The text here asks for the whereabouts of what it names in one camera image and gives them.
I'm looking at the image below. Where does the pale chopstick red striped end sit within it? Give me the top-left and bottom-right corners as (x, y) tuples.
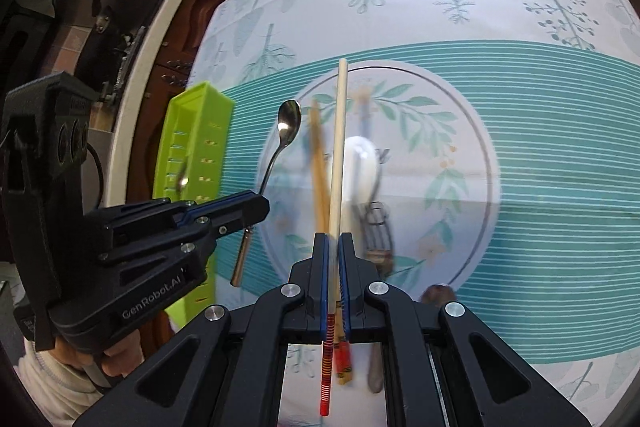
(319, 58), (348, 417)

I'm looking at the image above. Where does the tan bamboo chopstick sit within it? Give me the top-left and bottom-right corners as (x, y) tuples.
(333, 306), (352, 385)
(309, 101), (330, 233)

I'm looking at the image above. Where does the small steel spoon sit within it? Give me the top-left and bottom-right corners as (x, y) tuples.
(230, 98), (302, 287)

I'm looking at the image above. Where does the white ceramic spoon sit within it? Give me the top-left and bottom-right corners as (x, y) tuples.
(342, 134), (396, 394)

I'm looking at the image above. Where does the white kitchen countertop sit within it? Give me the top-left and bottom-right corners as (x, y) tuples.
(102, 0), (182, 206)

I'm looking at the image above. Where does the left hand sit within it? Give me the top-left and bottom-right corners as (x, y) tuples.
(49, 331), (144, 377)

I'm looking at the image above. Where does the green plastic utensil tray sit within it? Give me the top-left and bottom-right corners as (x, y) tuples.
(150, 81), (237, 331)

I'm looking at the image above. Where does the leaf patterned tablecloth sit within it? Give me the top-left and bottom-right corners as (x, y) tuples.
(190, 0), (639, 426)

